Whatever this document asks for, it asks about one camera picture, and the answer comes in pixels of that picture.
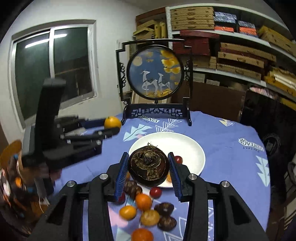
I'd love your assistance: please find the orange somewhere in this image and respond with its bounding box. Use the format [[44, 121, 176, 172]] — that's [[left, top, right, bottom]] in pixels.
[[104, 116, 122, 129]]

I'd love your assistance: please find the dark brown mangosteen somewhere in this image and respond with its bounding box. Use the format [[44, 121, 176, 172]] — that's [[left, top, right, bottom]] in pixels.
[[124, 180, 142, 200]]

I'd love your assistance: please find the yellow kumquat fruit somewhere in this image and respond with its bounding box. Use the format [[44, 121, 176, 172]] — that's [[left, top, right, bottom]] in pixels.
[[119, 205, 137, 221]]

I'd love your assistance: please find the red cherry tomato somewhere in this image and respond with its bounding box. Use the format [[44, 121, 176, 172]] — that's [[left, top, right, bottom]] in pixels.
[[149, 187, 162, 199]]

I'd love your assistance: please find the large dark mangosteen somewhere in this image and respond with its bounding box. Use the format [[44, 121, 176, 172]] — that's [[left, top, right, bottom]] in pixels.
[[128, 143, 170, 187]]

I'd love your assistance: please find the yellow orange tangerine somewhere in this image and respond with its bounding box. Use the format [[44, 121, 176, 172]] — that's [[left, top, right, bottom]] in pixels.
[[140, 209, 160, 226]]

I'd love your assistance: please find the dark chestnut fruit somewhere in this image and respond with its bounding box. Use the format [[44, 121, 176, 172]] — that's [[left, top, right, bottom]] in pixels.
[[158, 216, 177, 232]]

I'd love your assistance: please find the person left hand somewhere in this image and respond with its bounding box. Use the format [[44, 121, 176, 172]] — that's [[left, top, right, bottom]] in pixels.
[[1, 140, 62, 240]]

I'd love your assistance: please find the white round plate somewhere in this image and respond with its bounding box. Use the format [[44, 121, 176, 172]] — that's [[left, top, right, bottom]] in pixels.
[[128, 132, 206, 188]]

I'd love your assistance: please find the red tomato on plate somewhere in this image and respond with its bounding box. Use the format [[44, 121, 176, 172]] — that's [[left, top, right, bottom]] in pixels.
[[175, 156, 183, 164]]

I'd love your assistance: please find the round deer art screen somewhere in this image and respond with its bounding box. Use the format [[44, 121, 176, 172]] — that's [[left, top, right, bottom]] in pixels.
[[116, 39, 193, 126]]

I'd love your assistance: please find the window with white frame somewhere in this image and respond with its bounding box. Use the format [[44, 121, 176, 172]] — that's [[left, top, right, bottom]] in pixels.
[[10, 19, 98, 129]]

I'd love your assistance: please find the white wall shelf unit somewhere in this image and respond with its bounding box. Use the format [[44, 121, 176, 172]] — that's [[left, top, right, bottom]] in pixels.
[[165, 1, 295, 101]]

